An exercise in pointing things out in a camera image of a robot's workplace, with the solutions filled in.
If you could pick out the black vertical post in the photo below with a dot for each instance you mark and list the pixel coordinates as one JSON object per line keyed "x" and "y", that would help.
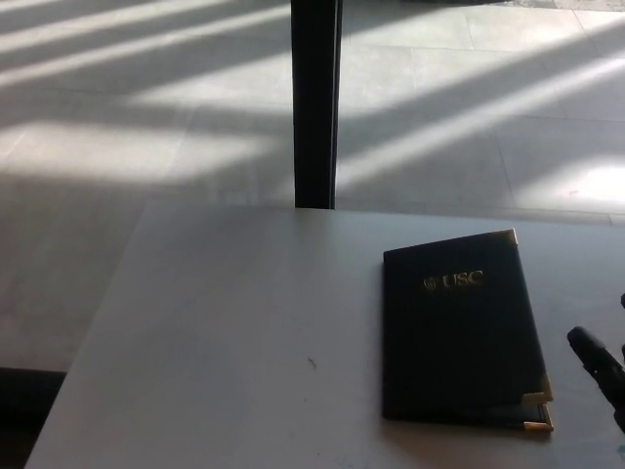
{"x": 315, "y": 102}

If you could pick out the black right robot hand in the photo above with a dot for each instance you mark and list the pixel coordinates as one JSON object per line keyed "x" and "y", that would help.
{"x": 598, "y": 364}

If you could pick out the black USC diary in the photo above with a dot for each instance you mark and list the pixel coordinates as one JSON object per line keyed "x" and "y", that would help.
{"x": 459, "y": 337}

